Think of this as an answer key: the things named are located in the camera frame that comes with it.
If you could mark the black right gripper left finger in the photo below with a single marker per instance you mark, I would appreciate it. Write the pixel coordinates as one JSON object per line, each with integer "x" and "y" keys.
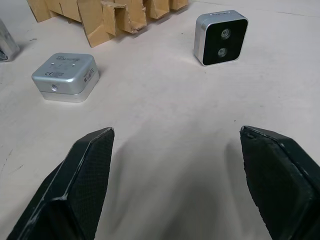
{"x": 75, "y": 190}

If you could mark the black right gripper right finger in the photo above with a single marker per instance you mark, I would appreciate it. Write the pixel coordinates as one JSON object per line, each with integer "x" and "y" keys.
{"x": 277, "y": 185}

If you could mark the brown cardboard divider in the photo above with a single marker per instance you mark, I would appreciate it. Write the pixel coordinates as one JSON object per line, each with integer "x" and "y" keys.
{"x": 100, "y": 17}

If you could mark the silver camera with printed back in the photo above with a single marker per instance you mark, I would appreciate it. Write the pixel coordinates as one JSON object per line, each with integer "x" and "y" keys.
{"x": 65, "y": 76}

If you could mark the silver camera with black lens face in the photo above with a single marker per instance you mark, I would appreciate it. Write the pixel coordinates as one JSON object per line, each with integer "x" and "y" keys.
{"x": 222, "y": 37}

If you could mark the silver device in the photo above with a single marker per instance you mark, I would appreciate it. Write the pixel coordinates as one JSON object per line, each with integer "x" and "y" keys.
{"x": 6, "y": 42}

